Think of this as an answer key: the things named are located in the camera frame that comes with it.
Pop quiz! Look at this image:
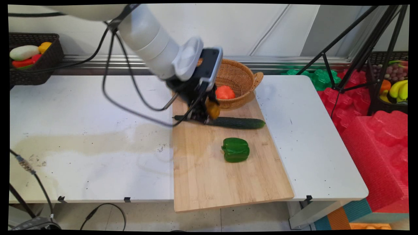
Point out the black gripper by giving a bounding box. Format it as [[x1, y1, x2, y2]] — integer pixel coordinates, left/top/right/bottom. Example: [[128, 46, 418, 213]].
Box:
[[166, 73, 219, 125]]

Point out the brown-yellow pear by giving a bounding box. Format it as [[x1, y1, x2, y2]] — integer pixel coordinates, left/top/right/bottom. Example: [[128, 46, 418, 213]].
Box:
[[206, 98, 221, 120]]

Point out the red tomato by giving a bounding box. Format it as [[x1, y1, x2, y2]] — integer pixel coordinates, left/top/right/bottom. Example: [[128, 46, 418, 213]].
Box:
[[215, 85, 236, 100]]

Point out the dark green cucumber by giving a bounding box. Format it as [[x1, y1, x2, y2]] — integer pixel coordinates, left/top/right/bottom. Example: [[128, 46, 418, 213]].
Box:
[[173, 115, 266, 130]]

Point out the woven wicker basket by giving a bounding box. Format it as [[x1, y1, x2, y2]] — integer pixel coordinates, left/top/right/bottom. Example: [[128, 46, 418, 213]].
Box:
[[197, 58, 264, 109]]

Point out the green bell pepper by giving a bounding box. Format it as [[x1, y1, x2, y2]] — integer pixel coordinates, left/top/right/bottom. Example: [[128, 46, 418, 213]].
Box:
[[221, 137, 250, 163]]

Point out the wooden cutting board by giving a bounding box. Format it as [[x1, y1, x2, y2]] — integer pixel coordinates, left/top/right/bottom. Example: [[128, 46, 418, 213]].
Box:
[[172, 89, 295, 213]]

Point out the green foam block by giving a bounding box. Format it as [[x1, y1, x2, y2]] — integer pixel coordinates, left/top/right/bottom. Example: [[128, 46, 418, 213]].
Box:
[[282, 67, 342, 91]]

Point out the small red foam block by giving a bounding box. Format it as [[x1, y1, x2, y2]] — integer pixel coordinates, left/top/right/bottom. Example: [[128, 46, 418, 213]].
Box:
[[318, 70, 372, 135]]

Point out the white table leg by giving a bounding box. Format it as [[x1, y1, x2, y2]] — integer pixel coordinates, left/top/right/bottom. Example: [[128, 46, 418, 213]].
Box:
[[287, 200, 344, 229]]

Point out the black plastic basket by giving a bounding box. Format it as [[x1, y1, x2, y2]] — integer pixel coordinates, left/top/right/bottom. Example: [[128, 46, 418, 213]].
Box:
[[9, 33, 65, 87]]

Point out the black tripod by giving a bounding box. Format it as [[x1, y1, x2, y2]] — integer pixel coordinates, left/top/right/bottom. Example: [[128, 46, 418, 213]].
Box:
[[296, 5, 409, 94]]

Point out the black fruit basket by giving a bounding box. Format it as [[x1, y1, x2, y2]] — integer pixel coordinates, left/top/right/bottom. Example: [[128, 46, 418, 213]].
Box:
[[366, 51, 409, 115]]

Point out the yellow toy vegetable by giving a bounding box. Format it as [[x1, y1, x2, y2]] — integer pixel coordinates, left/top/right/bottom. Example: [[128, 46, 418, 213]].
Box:
[[38, 41, 53, 55]]

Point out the large red foam block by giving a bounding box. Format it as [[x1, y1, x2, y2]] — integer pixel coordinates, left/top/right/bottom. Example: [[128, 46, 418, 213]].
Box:
[[341, 111, 410, 213]]

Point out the teal and orange block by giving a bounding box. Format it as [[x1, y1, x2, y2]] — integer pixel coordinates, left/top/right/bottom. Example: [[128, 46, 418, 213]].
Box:
[[313, 198, 373, 231]]

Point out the red toy pepper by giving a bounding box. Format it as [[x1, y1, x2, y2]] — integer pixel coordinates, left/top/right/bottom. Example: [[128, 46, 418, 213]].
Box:
[[12, 54, 42, 69]]

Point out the purple grapes bunch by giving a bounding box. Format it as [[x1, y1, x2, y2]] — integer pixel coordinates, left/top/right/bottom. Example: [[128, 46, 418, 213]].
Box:
[[372, 64, 409, 82]]

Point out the white toy radish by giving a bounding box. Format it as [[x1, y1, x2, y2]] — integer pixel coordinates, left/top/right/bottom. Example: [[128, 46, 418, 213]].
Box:
[[9, 45, 40, 61]]

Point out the yellow bananas bunch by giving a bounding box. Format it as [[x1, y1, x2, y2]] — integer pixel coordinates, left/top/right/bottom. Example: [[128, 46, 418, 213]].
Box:
[[387, 80, 409, 103]]

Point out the black controller device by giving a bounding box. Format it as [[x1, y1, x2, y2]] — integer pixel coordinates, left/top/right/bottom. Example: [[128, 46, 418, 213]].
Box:
[[11, 215, 62, 231]]

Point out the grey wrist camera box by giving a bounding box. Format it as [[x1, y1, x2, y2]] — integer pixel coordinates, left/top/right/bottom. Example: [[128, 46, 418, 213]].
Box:
[[195, 47, 224, 92]]

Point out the aluminium rail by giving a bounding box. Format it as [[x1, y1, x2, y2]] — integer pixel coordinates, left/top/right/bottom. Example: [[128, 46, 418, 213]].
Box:
[[54, 55, 352, 76]]

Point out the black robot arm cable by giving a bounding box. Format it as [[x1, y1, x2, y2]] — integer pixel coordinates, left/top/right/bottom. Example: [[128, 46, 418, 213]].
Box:
[[8, 4, 209, 128]]

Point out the thin black tripod cable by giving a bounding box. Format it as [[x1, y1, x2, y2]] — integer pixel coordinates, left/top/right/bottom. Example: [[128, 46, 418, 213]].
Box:
[[330, 91, 342, 118]]

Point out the black floor cable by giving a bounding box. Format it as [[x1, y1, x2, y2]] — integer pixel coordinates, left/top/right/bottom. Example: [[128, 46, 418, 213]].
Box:
[[80, 203, 126, 231]]

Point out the cable with metal connector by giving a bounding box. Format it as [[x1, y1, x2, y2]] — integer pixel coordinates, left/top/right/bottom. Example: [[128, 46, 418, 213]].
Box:
[[9, 149, 55, 216]]

